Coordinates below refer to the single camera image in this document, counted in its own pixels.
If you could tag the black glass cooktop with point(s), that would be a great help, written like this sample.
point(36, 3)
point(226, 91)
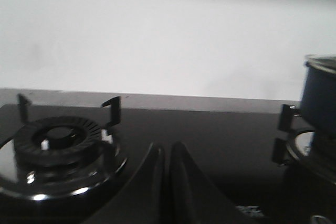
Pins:
point(230, 140)

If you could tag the blue cooking pot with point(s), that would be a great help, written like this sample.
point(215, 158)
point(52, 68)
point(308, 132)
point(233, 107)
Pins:
point(317, 104)

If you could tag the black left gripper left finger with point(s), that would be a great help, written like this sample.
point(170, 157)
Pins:
point(139, 200)

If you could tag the black pot support grate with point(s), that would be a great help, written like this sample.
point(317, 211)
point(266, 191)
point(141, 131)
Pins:
point(305, 147)

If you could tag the glass pot lid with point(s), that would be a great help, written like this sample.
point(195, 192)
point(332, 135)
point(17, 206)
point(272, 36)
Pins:
point(324, 63)

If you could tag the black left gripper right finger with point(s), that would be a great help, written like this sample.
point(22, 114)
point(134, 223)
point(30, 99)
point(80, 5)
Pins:
point(195, 198)

